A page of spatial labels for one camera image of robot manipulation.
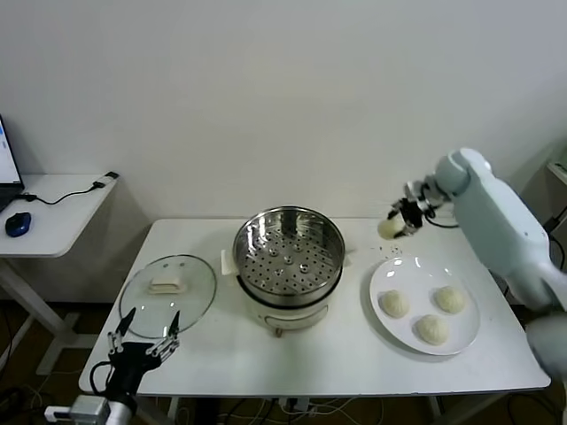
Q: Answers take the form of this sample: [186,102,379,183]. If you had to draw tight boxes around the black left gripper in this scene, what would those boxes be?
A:
[107,308,182,396]

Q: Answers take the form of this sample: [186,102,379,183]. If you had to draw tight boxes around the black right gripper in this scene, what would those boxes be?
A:
[386,196,433,238]

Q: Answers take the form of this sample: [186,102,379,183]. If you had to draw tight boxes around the white steamed baozi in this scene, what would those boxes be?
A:
[379,290,409,319]
[414,313,451,345]
[377,216,407,240]
[433,285,470,315]

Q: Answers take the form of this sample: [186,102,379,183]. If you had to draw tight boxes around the glass lid with cream handle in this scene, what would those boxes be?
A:
[119,254,218,340]

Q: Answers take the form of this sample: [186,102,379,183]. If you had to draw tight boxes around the steel steamer basket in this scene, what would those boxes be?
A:
[220,205,359,309]

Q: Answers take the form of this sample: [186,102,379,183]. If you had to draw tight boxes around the dark crumbs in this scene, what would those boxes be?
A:
[369,242,405,258]

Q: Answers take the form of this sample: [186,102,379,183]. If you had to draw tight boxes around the white round plate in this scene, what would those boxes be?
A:
[369,255,482,356]

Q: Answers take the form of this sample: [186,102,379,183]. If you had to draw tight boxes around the white side desk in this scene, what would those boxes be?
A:
[0,174,119,377]

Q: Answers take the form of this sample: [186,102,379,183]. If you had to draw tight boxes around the white electric cooker base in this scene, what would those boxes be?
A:
[238,272,345,340]

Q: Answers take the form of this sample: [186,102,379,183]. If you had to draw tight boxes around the white power strip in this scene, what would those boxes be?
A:
[278,398,311,415]

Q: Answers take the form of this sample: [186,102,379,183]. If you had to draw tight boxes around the white shelf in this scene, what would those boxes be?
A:
[547,161,567,187]

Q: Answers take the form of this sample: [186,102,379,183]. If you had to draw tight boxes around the blue computer mouse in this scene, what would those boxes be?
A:
[4,212,34,238]

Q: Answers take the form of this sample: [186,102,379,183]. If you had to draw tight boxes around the black laptop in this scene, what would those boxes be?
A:
[0,114,26,213]

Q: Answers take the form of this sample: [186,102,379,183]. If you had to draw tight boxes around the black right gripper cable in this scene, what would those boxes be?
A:
[423,212,462,229]

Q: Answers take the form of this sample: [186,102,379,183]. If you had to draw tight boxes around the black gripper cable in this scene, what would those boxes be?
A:
[89,360,116,395]
[423,212,462,229]

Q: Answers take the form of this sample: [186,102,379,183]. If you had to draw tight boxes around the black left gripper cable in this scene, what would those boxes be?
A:
[89,360,116,395]

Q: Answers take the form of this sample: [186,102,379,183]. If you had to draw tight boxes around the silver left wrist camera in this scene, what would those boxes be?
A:
[43,395,112,424]

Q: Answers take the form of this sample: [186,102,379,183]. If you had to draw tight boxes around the black cable with adapter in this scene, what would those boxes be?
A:
[15,171,120,207]

